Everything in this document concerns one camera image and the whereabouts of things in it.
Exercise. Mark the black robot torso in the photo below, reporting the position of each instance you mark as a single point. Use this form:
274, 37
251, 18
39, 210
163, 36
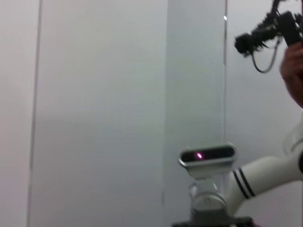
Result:
213, 222

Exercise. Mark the person's hand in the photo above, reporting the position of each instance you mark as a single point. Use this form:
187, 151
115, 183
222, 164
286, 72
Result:
294, 73

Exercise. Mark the gray robot neck joint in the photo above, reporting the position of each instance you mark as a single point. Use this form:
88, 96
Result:
207, 198

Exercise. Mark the black handheld control device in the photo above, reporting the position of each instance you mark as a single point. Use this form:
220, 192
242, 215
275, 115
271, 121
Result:
267, 30

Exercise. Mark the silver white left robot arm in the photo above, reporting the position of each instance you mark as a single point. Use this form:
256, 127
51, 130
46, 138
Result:
265, 175

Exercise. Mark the silver head camera bar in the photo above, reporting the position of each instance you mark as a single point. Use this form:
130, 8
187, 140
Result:
208, 160

